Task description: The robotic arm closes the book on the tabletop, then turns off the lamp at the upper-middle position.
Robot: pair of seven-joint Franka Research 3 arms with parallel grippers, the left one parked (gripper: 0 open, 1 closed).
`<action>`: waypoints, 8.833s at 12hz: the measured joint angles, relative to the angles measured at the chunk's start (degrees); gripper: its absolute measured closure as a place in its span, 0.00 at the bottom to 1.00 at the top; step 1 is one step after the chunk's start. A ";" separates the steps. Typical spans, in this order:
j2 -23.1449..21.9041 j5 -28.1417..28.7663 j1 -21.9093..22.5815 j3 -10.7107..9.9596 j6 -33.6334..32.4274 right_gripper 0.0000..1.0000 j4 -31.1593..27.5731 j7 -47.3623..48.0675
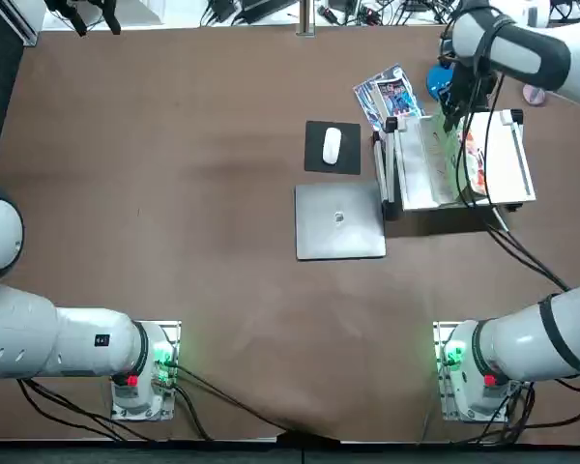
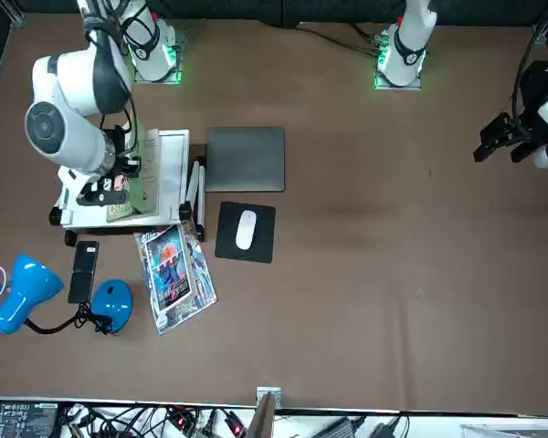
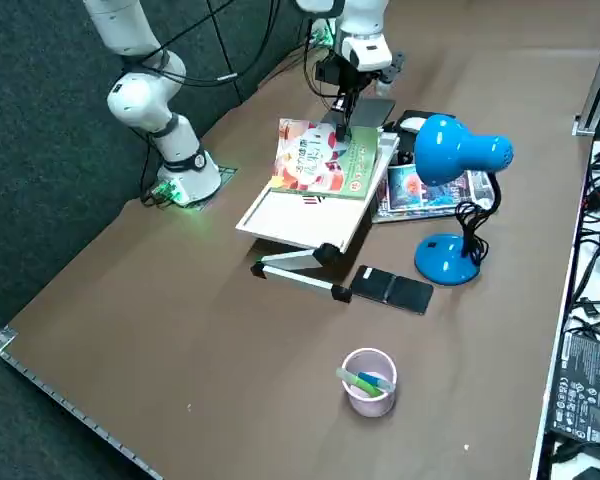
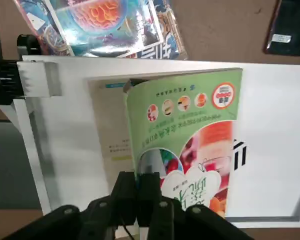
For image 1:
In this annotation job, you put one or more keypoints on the black tripod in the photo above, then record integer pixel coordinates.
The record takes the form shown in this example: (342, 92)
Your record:
(110, 19)

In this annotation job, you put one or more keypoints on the silver closed laptop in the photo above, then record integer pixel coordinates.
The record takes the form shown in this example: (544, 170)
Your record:
(328, 237)

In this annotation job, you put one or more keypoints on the green cover picture book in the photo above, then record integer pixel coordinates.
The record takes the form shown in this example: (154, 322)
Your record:
(440, 159)

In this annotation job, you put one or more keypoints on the white bordered comic magazine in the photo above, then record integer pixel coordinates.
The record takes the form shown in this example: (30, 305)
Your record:
(396, 96)

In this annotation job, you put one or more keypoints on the white folding book stand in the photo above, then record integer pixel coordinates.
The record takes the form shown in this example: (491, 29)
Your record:
(505, 159)

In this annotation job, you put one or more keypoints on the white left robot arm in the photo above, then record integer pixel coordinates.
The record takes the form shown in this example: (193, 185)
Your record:
(77, 343)

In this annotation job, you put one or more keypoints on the aluminium frame post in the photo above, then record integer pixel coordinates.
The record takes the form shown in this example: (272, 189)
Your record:
(305, 19)

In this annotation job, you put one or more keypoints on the white box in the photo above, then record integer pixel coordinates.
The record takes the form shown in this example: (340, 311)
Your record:
(145, 9)

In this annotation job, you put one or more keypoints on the blue desk lamp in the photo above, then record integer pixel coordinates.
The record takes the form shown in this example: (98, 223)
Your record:
(435, 79)

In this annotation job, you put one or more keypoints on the pink pen cup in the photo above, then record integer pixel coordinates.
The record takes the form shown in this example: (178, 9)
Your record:
(532, 94)

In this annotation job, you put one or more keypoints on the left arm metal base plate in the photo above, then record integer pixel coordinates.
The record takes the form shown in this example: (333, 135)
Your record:
(171, 328)

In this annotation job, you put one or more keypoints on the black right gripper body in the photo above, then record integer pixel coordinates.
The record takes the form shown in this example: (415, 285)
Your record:
(473, 84)

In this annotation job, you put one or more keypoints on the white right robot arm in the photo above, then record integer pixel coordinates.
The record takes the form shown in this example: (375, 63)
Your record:
(512, 333)

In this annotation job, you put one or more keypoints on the white computer mouse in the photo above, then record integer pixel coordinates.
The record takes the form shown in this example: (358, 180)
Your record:
(331, 145)

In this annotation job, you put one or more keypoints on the black mouse pad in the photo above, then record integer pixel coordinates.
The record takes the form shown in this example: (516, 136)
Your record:
(314, 154)

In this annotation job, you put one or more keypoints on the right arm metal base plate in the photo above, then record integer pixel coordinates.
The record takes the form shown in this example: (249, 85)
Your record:
(440, 331)

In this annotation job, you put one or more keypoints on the grey aluminium frame rail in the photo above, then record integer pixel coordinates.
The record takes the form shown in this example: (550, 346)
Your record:
(26, 29)

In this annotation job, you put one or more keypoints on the blue wrapped magazine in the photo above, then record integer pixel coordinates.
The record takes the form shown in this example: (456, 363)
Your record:
(365, 96)

